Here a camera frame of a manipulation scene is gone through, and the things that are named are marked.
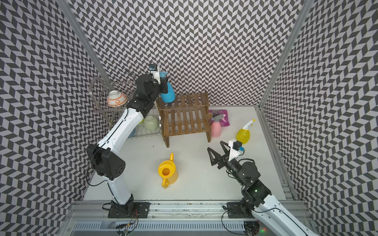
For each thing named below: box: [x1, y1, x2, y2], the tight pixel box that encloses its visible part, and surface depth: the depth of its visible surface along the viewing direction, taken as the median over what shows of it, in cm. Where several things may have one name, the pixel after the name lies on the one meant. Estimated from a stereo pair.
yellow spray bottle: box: [235, 118, 256, 146], surface depth 92 cm
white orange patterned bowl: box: [106, 89, 128, 108], surface depth 83 cm
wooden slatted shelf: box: [155, 89, 212, 148], surface depth 91 cm
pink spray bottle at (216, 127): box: [211, 114, 226, 139], surface depth 94 cm
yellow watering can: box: [157, 152, 179, 189], surface depth 77 cm
